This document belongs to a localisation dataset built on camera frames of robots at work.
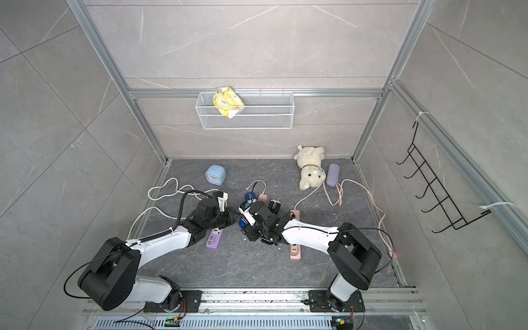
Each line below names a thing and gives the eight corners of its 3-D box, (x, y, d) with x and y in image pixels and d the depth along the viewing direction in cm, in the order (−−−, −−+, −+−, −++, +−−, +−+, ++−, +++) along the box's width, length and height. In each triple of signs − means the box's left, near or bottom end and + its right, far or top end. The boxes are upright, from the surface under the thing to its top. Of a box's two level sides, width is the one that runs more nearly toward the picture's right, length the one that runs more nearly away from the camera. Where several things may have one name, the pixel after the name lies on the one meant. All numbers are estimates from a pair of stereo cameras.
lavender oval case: (324, 185, 109) (325, 182, 107) (328, 164, 118) (329, 162, 117) (337, 188, 108) (338, 185, 106) (339, 167, 117) (340, 164, 115)
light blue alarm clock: (207, 185, 110) (204, 175, 103) (210, 175, 114) (206, 165, 108) (224, 185, 110) (221, 175, 103) (226, 175, 114) (223, 165, 108)
